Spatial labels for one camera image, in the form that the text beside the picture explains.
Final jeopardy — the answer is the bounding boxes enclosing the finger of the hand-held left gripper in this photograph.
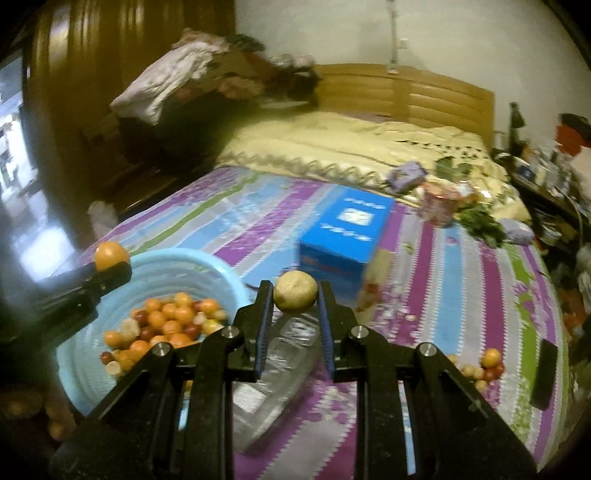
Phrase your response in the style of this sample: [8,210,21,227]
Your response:
[85,261,133,300]

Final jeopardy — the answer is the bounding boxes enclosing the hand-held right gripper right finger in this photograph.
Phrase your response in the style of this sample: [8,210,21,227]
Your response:
[318,279,539,480]

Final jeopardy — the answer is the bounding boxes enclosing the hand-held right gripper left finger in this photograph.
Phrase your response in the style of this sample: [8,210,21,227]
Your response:
[48,279,275,480]

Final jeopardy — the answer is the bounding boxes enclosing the orange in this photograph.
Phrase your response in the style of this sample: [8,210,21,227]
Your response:
[95,241,131,271]

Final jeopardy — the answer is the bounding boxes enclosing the beige round longan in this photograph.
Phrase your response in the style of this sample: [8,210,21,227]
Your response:
[273,271,319,311]

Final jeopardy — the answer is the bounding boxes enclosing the heap of oranges and plums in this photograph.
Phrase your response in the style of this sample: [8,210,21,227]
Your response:
[100,292,229,377]

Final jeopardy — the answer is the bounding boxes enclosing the light blue plastic basket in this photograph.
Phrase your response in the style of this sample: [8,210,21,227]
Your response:
[55,248,245,416]

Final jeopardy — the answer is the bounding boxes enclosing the longans and plums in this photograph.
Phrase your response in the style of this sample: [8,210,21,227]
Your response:
[445,347,506,393]

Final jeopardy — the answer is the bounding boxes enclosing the clear plastic container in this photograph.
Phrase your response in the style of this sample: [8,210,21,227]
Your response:
[231,314,324,450]

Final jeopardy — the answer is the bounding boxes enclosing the white plastic bag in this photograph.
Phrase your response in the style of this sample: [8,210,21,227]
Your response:
[88,200,118,232]

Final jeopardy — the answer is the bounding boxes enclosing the blue cardboard box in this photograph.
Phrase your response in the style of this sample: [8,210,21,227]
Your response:
[298,194,397,296]

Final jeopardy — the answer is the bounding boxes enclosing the purple striped bedsheet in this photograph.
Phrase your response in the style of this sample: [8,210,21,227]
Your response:
[78,165,571,480]

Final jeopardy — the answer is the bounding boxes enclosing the glass window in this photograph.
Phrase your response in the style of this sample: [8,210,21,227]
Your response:
[0,55,61,278]

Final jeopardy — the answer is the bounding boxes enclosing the pink instant noodle cup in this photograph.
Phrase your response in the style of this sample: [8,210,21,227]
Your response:
[418,181,464,228]

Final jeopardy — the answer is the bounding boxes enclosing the purple snack packet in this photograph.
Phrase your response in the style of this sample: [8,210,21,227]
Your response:
[389,161,428,192]

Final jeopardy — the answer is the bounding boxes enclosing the green leafy vegetable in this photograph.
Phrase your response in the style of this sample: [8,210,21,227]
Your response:
[457,205,506,250]

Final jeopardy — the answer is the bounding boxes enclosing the yellow quilt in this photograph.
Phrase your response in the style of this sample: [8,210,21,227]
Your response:
[215,111,532,222]

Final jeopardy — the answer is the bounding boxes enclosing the pile of clothes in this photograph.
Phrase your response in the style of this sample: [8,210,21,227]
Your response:
[111,28,324,125]

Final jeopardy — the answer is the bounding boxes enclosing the small lilac packet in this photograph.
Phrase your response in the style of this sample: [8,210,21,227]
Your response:
[501,217,536,245]

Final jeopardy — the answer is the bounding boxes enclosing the black phone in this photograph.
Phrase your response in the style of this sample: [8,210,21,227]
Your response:
[530,339,558,411]

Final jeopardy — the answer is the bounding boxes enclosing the brown wooden wardrobe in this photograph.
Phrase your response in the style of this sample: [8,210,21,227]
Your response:
[23,0,237,259]

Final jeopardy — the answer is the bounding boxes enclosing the wooden headboard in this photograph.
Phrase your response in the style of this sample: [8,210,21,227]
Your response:
[314,64,496,144]

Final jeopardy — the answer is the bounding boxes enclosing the cluttered nightstand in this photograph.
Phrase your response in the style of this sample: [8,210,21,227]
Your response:
[496,138,591,250]

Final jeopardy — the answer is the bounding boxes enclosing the black bottle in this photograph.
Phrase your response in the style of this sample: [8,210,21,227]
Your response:
[508,102,527,155]

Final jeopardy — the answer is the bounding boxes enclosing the heap of bags and clothes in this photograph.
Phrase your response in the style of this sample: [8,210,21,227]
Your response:
[554,113,591,185]

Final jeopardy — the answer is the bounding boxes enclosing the white wall cable conduit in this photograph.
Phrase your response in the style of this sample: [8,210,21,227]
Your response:
[385,0,411,75]

